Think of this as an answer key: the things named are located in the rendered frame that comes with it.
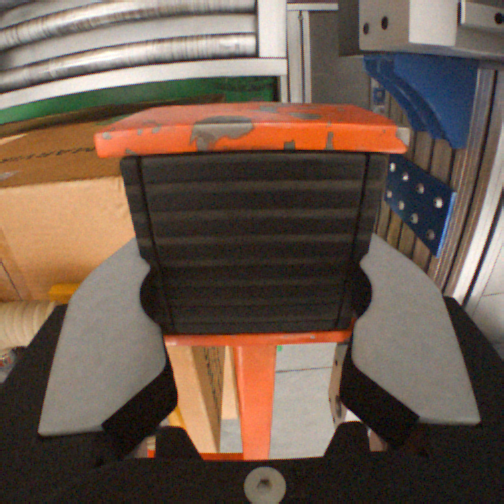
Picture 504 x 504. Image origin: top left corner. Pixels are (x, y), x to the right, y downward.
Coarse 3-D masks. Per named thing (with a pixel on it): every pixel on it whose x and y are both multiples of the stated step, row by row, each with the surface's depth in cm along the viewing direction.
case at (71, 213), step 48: (48, 144) 40; (0, 192) 24; (48, 192) 24; (96, 192) 24; (0, 240) 26; (48, 240) 27; (96, 240) 27; (0, 288) 30; (48, 288) 30; (192, 384) 39; (192, 432) 48
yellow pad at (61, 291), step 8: (56, 288) 28; (64, 288) 28; (72, 288) 28; (56, 296) 28; (64, 296) 28; (176, 408) 41; (168, 416) 41; (176, 416) 41; (160, 424) 42; (168, 424) 42; (176, 424) 43; (184, 424) 45; (152, 432) 43
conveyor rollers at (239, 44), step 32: (0, 0) 41; (128, 0) 45; (160, 0) 45; (192, 0) 45; (224, 0) 45; (0, 32) 45; (32, 32) 46; (64, 32) 47; (32, 64) 49; (64, 64) 50; (96, 64) 51; (128, 64) 52
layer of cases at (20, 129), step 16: (80, 112) 87; (96, 112) 79; (112, 112) 73; (128, 112) 68; (0, 128) 84; (16, 128) 73; (32, 128) 65; (48, 128) 59; (0, 144) 58; (224, 368) 101; (224, 384) 107; (224, 400) 113; (224, 416) 121
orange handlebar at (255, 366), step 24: (240, 360) 14; (264, 360) 14; (240, 384) 16; (264, 384) 16; (240, 408) 17; (264, 408) 17; (264, 432) 19; (216, 456) 25; (240, 456) 25; (264, 456) 22
